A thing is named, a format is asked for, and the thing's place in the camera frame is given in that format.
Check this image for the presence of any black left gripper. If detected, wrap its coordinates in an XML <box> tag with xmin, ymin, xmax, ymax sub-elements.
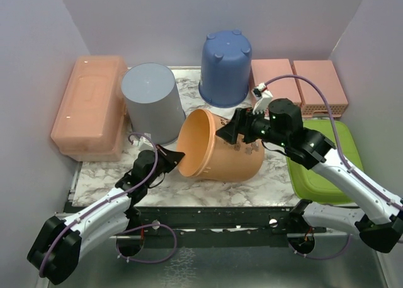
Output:
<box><xmin>145</xmin><ymin>144</ymin><xmax>184</xmax><ymax>187</ymax></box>

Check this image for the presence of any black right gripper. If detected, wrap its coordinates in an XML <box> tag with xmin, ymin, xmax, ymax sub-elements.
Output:
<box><xmin>215</xmin><ymin>105</ymin><xmax>288</xmax><ymax>147</ymax></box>

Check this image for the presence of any orange plastic bucket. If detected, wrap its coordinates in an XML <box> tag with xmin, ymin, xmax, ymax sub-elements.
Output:
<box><xmin>176</xmin><ymin>109</ymin><xmax>264</xmax><ymax>182</ymax></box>

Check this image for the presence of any light blue plastic bucket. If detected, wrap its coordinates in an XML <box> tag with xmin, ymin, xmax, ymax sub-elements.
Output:
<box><xmin>121</xmin><ymin>63</ymin><xmax>186</xmax><ymax>145</ymax></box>

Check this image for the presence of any pink perforated basket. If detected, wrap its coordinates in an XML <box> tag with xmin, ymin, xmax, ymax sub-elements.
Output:
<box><xmin>292</xmin><ymin>60</ymin><xmax>348</xmax><ymax>118</ymax></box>
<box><xmin>249</xmin><ymin>59</ymin><xmax>302</xmax><ymax>107</ymax></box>

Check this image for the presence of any green plastic tray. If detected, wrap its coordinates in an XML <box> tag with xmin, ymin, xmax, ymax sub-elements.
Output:
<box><xmin>287</xmin><ymin>121</ymin><xmax>363</xmax><ymax>205</ymax></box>

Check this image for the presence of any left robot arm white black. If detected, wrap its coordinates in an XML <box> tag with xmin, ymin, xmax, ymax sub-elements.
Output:
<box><xmin>27</xmin><ymin>145</ymin><xmax>185</xmax><ymax>285</ymax></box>

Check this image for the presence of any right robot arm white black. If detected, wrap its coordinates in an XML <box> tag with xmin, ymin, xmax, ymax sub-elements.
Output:
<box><xmin>216</xmin><ymin>99</ymin><xmax>402</xmax><ymax>253</ymax></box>

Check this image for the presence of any translucent pink storage box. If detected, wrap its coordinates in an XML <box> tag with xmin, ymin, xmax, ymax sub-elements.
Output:
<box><xmin>51</xmin><ymin>55</ymin><xmax>127</xmax><ymax>162</ymax></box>

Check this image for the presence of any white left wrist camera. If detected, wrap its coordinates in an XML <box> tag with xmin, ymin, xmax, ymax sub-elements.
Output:
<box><xmin>128</xmin><ymin>133</ymin><xmax>154</xmax><ymax>151</ymax></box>

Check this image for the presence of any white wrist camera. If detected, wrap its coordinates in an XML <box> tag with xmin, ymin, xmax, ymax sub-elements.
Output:
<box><xmin>128</xmin><ymin>133</ymin><xmax>154</xmax><ymax>151</ymax></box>
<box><xmin>252</xmin><ymin>83</ymin><xmax>273</xmax><ymax>115</ymax></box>

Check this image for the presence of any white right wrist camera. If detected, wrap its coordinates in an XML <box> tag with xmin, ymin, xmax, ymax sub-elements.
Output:
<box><xmin>252</xmin><ymin>83</ymin><xmax>273</xmax><ymax>115</ymax></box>

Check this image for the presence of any black metal base rail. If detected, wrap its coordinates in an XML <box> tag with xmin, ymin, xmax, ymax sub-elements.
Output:
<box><xmin>112</xmin><ymin>204</ymin><xmax>326</xmax><ymax>255</ymax></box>

